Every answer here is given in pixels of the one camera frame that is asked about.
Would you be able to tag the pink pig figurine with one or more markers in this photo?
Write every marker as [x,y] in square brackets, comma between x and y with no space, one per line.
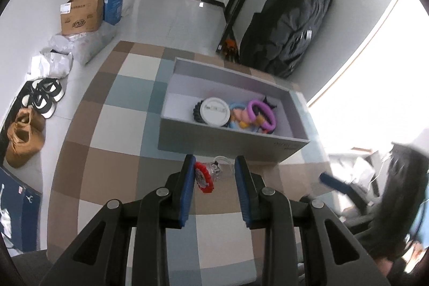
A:
[240,118]

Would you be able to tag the black backpack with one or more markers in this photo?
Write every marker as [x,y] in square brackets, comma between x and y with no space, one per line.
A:
[278,35]

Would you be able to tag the dark blue shoe box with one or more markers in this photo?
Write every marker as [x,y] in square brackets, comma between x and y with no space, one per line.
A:
[20,206]

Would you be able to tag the brown cardboard box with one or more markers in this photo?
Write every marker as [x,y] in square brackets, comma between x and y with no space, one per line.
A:
[80,16]

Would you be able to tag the white plastic bag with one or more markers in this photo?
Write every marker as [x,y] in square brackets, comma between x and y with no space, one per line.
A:
[50,65]

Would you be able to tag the grey plastic parcel bag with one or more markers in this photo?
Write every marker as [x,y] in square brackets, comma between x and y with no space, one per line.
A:
[84,46]

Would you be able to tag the brown suede shoes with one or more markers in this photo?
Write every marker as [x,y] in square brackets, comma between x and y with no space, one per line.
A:
[25,136]

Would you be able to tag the white round pin badge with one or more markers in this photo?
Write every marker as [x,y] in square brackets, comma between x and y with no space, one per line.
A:
[215,112]

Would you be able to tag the grey rectangular storage box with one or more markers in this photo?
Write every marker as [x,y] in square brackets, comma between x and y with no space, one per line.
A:
[278,131]

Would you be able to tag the black white sneakers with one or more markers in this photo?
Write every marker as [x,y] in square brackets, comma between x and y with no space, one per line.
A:
[42,95]

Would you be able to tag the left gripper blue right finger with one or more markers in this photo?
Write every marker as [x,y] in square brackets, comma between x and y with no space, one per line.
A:
[264,208]

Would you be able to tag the red flower keychain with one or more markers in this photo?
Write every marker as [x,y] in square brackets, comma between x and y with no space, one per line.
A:
[209,173]

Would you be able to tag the blue cardboard box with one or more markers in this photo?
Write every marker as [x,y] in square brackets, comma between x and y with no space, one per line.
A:
[112,11]

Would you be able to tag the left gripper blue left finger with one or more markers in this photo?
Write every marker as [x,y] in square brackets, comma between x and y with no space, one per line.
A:
[165,208]

